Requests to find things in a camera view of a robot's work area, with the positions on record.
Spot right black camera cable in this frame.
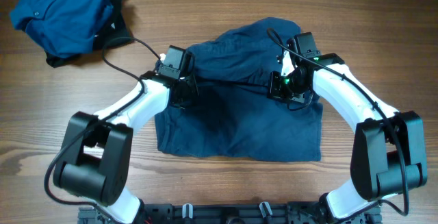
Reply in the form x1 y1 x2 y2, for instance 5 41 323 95
266 27 411 217

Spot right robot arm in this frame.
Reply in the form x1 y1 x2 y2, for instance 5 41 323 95
269 51 427 223

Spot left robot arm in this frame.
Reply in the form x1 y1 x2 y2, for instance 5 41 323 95
44 71 197 223

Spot black folded garment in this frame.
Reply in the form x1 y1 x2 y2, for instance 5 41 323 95
45 0 131 68

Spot left black camera cable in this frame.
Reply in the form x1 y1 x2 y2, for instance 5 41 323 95
43 36 164 208

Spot black camera cable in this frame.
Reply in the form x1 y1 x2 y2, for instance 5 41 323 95
43 36 164 208
266 27 411 217

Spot dark navy blue shorts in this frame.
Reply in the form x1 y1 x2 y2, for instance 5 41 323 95
155 17 323 162

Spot folded blue button shirt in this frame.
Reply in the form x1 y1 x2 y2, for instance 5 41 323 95
10 0 113 58

